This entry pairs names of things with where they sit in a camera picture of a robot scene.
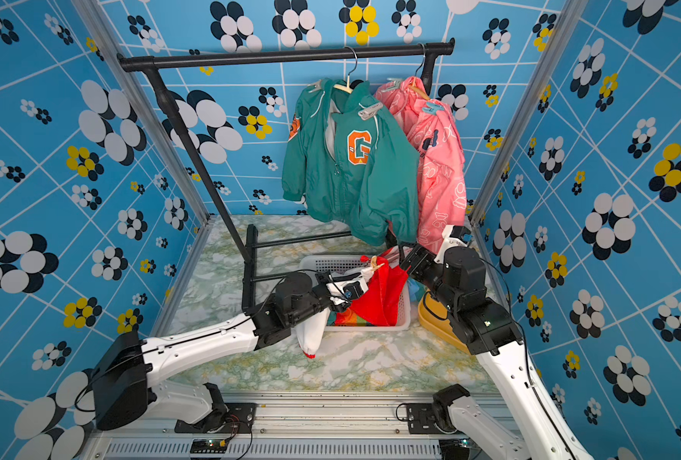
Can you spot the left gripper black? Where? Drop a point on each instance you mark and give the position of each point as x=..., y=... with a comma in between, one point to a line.
x=322, y=276

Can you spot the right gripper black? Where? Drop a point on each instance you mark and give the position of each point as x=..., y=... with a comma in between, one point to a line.
x=421, y=253

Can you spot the beige clothespin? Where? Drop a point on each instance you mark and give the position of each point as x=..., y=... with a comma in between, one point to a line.
x=371, y=264

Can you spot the red white rainbow jacket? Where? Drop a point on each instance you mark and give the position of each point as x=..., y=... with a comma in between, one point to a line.
x=377, y=307

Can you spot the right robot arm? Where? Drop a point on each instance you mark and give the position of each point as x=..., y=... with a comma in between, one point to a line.
x=456, y=279

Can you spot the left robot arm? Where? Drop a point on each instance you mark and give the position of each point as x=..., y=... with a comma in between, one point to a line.
x=129, y=382

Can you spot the white plastic basket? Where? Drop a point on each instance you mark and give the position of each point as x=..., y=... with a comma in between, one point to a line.
x=338, y=263

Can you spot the yellow plastic tub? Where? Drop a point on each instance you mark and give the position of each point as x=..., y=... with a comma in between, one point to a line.
x=433, y=316

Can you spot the pink printed jacket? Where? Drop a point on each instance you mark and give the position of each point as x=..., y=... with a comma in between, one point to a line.
x=442, y=193

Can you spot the green letter jacket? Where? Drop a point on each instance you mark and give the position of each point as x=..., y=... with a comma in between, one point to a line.
x=361, y=173

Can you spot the white clothespin on green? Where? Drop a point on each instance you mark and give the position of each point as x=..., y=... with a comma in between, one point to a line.
x=367, y=113

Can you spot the green circuit board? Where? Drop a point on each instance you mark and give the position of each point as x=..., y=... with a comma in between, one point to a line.
x=209, y=446

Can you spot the black clothes rack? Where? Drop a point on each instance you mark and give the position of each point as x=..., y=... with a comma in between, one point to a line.
x=151, y=67

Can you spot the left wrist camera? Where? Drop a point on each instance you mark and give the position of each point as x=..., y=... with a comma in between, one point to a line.
x=345, y=292

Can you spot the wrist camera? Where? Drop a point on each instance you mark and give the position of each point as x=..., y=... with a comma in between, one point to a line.
x=345, y=292
x=453, y=236

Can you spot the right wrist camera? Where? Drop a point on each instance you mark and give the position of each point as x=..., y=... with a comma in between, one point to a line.
x=453, y=236

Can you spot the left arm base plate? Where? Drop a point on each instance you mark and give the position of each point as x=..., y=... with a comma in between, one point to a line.
x=238, y=418

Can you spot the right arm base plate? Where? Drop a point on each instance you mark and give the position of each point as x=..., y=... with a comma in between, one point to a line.
x=424, y=419

